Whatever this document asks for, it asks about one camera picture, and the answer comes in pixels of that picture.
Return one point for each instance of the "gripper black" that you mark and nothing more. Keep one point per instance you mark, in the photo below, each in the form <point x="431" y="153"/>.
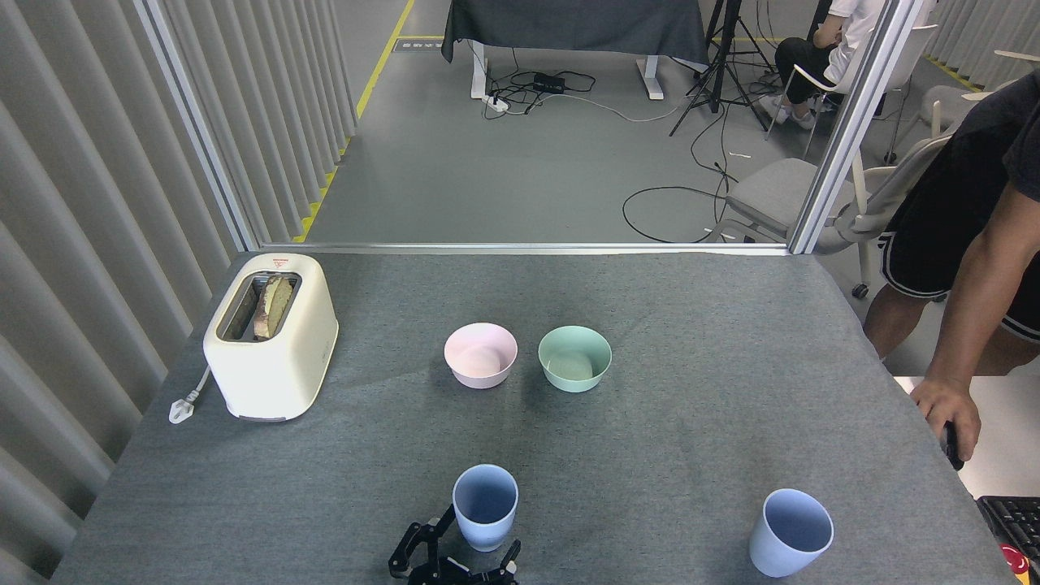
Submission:
<point x="455" y="579"/>

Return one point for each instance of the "light blue plastic cup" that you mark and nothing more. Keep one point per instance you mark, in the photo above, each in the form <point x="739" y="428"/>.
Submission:
<point x="486" y="532"/>
<point x="780" y="556"/>

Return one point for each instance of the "black computer mouse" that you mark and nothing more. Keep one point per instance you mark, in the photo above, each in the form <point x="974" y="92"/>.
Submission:
<point x="955" y="460"/>

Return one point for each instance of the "standing person's forearm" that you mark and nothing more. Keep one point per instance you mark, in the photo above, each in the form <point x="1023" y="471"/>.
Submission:
<point x="971" y="325"/>

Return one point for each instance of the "seated person's forearm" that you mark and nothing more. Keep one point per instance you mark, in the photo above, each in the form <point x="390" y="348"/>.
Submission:
<point x="827" y="32"/>

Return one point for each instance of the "standing person's hand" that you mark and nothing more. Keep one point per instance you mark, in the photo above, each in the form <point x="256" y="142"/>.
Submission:
<point x="951" y="402"/>

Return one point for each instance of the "pink bowl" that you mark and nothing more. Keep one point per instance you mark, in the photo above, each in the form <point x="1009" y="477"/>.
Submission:
<point x="479" y="374"/>

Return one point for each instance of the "mint green bowl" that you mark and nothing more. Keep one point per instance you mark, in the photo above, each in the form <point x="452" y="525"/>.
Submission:
<point x="573" y="380"/>

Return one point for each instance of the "cream white toaster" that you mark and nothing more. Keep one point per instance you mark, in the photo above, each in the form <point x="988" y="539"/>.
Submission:
<point x="276" y="374"/>

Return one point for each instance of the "toasted bread slice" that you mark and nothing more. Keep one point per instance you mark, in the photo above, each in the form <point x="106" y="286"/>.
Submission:
<point x="275" y="305"/>

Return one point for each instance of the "white power strip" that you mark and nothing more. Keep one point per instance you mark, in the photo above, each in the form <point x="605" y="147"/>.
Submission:
<point x="496" y="103"/>

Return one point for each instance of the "grey office chair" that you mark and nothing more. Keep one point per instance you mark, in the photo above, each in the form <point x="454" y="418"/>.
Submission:
<point x="772" y="191"/>

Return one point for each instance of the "black power adapter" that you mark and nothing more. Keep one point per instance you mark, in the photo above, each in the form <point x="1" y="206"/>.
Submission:
<point x="549" y="83"/>

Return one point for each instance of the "white-legged table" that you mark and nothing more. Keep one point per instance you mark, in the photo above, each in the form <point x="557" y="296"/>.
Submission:
<point x="479" y="73"/>

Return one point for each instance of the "black tripod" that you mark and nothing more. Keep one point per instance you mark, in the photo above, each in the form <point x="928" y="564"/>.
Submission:
<point x="715" y="81"/>

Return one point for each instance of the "dark grey table cloth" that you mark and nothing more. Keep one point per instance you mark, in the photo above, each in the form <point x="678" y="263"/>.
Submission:
<point x="569" y="24"/>

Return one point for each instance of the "red round button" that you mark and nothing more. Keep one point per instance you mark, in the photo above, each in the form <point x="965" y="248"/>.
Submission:
<point x="1014" y="561"/>

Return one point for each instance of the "black keyboard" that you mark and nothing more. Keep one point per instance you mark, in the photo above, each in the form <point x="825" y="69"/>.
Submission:
<point x="1016" y="524"/>

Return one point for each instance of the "white desk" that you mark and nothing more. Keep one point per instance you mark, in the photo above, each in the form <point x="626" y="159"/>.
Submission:
<point x="1007" y="422"/>

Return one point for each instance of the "white chair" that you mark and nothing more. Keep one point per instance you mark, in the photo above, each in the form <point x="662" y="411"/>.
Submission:
<point x="808" y="79"/>

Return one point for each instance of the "seated person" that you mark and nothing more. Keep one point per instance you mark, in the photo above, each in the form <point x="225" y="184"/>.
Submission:
<point x="800" y="57"/>

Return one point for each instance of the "standing person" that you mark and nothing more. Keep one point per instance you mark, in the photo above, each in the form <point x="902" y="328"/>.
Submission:
<point x="951" y="203"/>

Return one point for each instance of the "beige office chair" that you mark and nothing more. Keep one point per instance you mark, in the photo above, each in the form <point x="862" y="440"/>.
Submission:
<point x="946" y="101"/>

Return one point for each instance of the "silver aluminium rail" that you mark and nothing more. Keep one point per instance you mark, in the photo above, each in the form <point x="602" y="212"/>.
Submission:
<point x="520" y="248"/>

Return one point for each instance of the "silver aluminium post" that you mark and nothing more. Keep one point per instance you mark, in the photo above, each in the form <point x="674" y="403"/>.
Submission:
<point x="853" y="122"/>
<point x="199" y="130"/>

